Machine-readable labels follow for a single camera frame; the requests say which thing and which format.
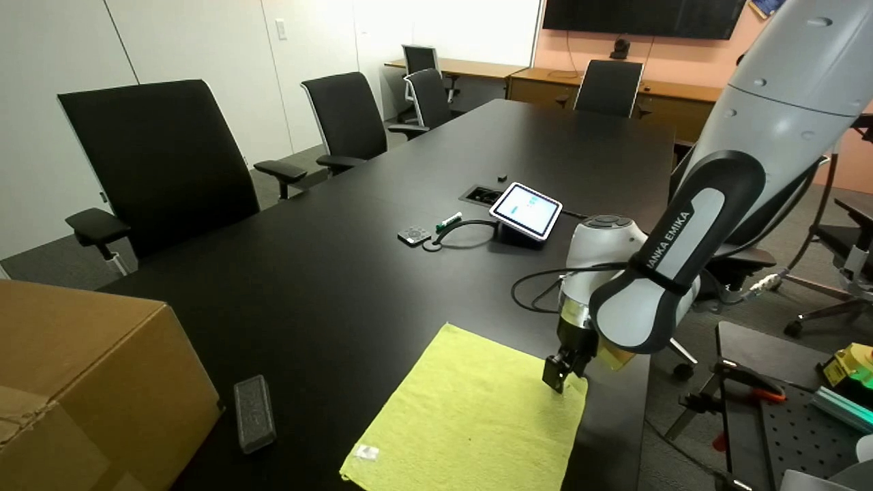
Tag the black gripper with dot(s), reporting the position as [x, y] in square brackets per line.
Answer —
[576, 350]

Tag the yellow microfiber towel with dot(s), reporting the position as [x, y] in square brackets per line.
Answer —
[471, 414]

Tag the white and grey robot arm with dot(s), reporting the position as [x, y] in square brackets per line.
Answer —
[792, 95]

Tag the tablet on black stand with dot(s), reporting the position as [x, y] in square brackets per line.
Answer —
[526, 211]

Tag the small black phone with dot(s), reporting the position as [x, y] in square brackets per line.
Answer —
[412, 237]

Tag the black perforated mounting board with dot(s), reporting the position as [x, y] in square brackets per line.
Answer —
[761, 436]

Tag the black chair at table end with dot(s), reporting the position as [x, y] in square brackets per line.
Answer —
[608, 89]

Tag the wooden sideboard cabinet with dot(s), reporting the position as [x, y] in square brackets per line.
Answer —
[670, 105]

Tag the green yellow box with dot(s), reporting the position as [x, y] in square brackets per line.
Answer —
[850, 364]

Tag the far black office chair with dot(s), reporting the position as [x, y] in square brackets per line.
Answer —
[427, 86]

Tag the black whiteboard eraser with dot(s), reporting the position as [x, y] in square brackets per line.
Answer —
[255, 412]

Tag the large black office chair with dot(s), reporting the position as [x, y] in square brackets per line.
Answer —
[164, 158]

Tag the brown cardboard box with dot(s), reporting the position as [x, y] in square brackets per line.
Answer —
[97, 390]

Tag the wall mounted black television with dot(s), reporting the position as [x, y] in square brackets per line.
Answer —
[709, 19]

